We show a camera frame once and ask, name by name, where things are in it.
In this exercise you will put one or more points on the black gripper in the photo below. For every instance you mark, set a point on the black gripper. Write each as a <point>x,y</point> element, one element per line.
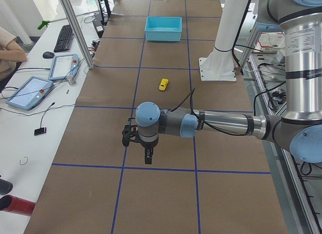
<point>148,146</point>

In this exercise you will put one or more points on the yellow beetle toy car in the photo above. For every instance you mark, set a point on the yellow beetle toy car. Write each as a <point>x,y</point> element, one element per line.
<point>163,84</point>

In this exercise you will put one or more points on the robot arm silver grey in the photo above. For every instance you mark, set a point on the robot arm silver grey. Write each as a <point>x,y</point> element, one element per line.
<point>298,131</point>

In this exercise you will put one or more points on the small silver metal cylinder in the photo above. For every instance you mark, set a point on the small silver metal cylinder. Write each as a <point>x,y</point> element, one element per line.
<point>71,80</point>

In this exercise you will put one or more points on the far blue teach pendant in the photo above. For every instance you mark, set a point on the far blue teach pendant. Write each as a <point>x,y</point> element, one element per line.
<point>64,66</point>

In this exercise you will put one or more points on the blue teach pendant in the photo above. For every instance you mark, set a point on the blue teach pendant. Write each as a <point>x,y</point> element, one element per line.
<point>64,66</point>
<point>31,93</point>

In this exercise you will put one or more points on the light blue plastic bin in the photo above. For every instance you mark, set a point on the light blue plastic bin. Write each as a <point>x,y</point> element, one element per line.
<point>159,28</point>

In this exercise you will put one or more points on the near blue teach pendant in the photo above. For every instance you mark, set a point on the near blue teach pendant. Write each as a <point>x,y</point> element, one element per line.
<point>31,93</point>

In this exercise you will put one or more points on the black keyboard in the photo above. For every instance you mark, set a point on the black keyboard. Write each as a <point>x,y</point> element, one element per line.
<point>64,39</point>

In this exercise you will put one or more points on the black computer mouse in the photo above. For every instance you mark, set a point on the black computer mouse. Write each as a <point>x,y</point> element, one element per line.
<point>48,55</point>

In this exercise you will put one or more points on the black cylinder tube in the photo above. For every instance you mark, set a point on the black cylinder tube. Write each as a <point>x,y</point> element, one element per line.
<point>5,187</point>

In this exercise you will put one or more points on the red cylinder tube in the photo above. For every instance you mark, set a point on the red cylinder tube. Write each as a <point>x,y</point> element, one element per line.
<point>14,204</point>

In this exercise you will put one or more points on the seated person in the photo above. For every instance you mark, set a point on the seated person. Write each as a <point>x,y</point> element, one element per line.
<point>12,55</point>

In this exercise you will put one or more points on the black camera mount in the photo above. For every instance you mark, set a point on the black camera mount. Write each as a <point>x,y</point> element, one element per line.
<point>130,133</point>

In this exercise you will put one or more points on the small black device with cable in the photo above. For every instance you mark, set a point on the small black device with cable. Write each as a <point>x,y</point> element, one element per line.
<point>39,131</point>

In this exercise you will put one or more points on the white pillar with base plate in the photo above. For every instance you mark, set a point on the white pillar with base plate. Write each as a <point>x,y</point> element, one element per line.
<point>219,65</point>

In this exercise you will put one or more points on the green handled tool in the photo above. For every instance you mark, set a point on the green handled tool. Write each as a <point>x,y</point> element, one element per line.
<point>43,24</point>

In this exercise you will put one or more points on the aluminium frame post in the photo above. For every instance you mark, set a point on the aluminium frame post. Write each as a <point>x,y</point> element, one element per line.
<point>71,17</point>

